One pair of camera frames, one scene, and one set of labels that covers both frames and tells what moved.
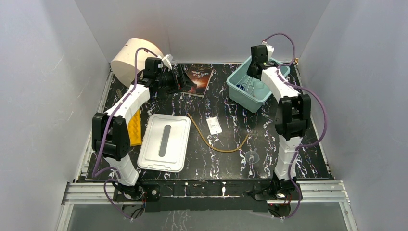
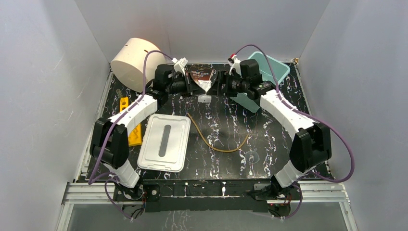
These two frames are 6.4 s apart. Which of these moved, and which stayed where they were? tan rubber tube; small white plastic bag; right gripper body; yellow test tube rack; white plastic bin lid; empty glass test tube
Moved: right gripper body; small white plastic bag
Stayed: empty glass test tube; yellow test tube rack; tan rubber tube; white plastic bin lid
